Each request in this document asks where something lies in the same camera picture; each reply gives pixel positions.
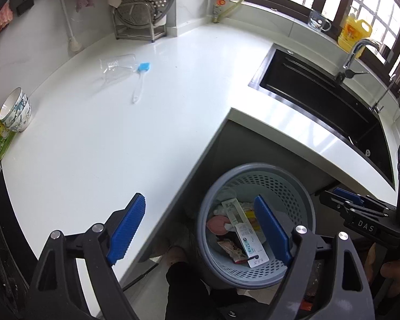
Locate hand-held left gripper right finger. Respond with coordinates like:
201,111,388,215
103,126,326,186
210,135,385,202
253,195,375,320

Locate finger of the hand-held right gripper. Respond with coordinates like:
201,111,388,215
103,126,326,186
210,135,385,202
333,187,393,214
319,189,354,219

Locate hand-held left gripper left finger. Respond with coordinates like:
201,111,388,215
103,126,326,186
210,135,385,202
18,192,146,320

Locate white toothpaste box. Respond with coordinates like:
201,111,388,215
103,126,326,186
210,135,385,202
221,198,269,268

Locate grey perforated waste basket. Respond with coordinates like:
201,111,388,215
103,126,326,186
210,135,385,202
196,163,317,289

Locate red and white snack wrapper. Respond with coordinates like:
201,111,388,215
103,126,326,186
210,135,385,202
217,238,249,264

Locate person's right hand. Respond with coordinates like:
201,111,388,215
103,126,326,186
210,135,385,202
364,241,400,299

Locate person's leg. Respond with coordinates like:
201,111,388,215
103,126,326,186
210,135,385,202
165,262,221,320

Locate thin steel water tap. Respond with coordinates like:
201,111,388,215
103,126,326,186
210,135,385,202
370,73,397,114

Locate black kitchen sink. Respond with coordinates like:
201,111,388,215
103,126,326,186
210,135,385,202
248,43,397,190

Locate black glass cooktop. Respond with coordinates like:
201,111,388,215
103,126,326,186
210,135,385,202
0,163,41,320

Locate chrome kitchen faucet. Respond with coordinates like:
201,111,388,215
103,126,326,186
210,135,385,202
335,38,382,84

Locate stack of patterned bowls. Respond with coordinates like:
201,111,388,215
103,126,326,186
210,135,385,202
0,87,32,133

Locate yellow detergent bottle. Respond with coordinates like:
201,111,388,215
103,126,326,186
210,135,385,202
338,13,373,59

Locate clear plastic cup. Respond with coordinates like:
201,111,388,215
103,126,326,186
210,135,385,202
99,53,136,85

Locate glass mug with print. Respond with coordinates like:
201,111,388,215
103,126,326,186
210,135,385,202
308,9,332,32

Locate white hanging brush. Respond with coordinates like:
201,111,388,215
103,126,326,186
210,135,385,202
58,0,82,52

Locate blue brush with clear handle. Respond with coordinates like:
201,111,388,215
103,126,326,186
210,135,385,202
131,61,151,105

